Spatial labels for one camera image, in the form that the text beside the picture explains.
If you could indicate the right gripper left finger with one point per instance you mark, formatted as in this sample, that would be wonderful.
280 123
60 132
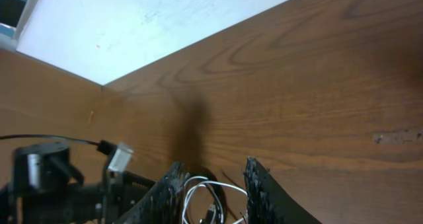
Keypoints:
162 204

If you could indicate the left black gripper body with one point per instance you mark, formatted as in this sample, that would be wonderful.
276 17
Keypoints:
119 192

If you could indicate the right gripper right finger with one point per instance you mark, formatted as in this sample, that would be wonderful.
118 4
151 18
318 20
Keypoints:
268 202

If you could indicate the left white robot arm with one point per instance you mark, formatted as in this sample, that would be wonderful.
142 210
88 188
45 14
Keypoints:
46 188

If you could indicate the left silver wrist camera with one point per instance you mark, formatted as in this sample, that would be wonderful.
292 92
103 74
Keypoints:
120 158

